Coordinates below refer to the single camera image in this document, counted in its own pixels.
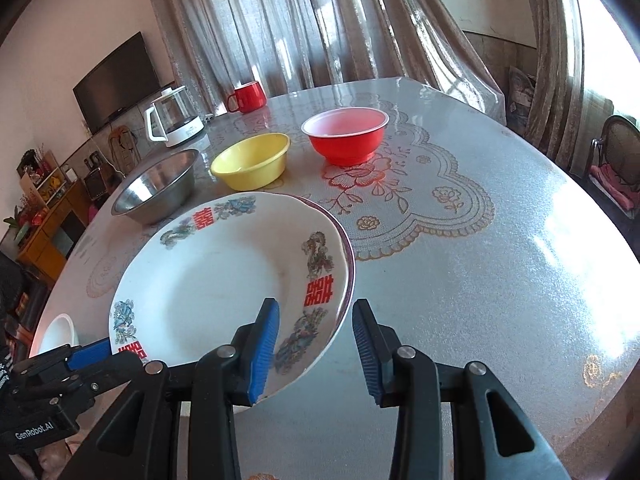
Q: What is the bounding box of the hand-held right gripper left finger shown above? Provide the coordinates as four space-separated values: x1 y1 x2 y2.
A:
65 298 281 480

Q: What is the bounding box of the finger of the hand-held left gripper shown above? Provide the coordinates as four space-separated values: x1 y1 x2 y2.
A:
50 352 146 411
10 337 113 377

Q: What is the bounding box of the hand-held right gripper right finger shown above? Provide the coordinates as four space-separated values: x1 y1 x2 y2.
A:
352 300 571 480

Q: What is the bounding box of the small white floral plate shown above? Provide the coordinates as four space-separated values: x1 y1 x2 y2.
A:
37 313 81 358

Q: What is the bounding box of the purple rimmed white plate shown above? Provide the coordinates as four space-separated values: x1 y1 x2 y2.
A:
280 195 357 313

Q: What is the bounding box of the stainless steel bowl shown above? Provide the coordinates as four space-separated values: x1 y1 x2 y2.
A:
111 148 199 226

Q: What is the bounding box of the yellow plastic bowl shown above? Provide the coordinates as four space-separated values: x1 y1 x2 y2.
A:
210 133 291 192

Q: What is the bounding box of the red plastic bowl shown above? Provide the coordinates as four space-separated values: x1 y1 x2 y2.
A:
301 107 390 166

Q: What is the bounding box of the floral plastic tablecloth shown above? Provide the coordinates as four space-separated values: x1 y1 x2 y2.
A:
30 76 640 480

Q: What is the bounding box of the yellow wooden cabinet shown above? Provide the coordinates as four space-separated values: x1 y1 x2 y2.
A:
15 180 93 281

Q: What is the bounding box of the small black speaker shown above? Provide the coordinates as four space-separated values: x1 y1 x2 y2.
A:
82 160 108 201

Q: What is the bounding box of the white cluttered shelf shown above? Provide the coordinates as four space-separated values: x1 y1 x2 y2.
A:
20 157 68 211

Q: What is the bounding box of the light wooden chair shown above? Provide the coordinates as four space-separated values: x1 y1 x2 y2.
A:
107 127 138 171

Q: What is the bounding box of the white glass electric kettle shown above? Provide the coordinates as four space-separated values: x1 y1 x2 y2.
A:
144 86 208 148

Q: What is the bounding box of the red mug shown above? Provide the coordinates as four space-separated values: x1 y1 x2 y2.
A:
226 81 267 114

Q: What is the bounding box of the black flat television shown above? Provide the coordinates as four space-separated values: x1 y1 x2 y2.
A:
72 31 162 135

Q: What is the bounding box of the grey printed sack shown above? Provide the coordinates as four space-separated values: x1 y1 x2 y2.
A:
507 65 538 126

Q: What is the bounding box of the dark cane-back chair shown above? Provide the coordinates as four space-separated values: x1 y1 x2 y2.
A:
582 115 640 221

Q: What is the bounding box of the wide beige curtain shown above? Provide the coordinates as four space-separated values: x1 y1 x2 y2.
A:
142 0 506 121

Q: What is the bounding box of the narrow beige curtain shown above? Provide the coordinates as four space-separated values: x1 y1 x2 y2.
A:
520 0 586 171

